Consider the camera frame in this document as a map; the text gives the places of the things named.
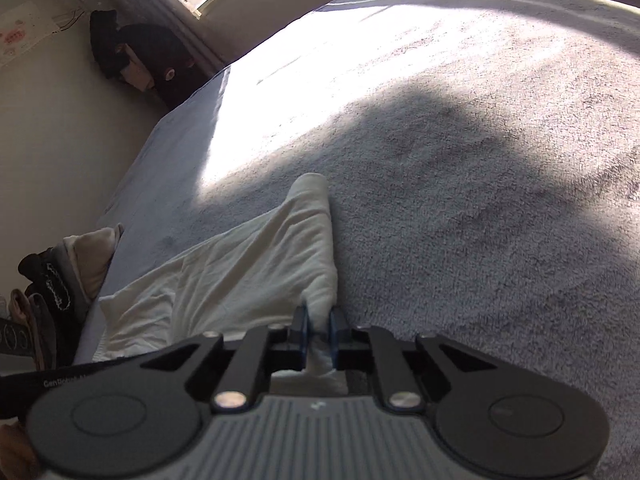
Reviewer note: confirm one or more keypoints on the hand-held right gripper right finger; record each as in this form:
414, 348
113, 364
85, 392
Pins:
338, 335

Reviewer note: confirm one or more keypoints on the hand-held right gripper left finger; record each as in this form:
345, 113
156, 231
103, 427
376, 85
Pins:
300, 332

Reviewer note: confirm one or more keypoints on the cream white pants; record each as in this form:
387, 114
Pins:
240, 270

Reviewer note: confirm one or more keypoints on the person's left hand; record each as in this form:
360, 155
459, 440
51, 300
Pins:
15, 455

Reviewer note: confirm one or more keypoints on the dark grey folded garment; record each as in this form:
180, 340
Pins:
47, 330

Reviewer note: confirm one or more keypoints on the dark grey patterned object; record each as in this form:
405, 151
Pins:
15, 340

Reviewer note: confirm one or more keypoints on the orange-brown folded garment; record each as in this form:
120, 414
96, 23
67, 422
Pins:
20, 307

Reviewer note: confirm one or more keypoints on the black ruffled folded garment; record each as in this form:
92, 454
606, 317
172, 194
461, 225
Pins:
47, 280

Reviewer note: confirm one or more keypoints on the cream folded garment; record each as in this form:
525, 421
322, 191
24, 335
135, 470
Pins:
92, 260

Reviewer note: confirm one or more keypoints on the dark hanging coat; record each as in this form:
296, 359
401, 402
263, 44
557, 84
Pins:
155, 50

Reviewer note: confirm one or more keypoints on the grey patterned curtain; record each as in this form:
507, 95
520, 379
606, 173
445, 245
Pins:
175, 20

